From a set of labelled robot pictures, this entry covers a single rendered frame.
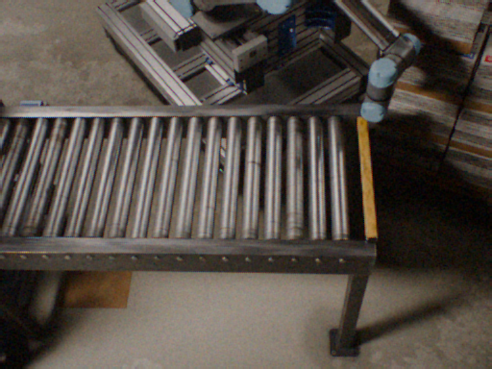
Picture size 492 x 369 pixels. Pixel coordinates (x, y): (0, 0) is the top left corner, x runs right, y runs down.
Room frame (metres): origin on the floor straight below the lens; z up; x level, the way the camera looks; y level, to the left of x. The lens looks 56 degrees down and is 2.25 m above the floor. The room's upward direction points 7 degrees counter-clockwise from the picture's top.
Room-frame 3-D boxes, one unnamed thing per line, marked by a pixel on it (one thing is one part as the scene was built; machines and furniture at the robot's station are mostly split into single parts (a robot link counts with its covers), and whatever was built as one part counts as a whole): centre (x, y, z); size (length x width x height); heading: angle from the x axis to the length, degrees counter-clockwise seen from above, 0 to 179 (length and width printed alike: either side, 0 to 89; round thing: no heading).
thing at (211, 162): (1.02, 0.10, 0.77); 0.47 x 0.05 x 0.05; 171
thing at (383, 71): (1.17, -0.45, 0.97); 0.11 x 0.08 x 0.11; 138
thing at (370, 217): (0.93, -0.37, 0.81); 0.43 x 0.03 x 0.02; 171
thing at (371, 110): (1.15, -0.44, 0.87); 0.11 x 0.08 x 0.09; 151
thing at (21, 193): (1.11, 0.67, 0.77); 0.47 x 0.05 x 0.05; 171
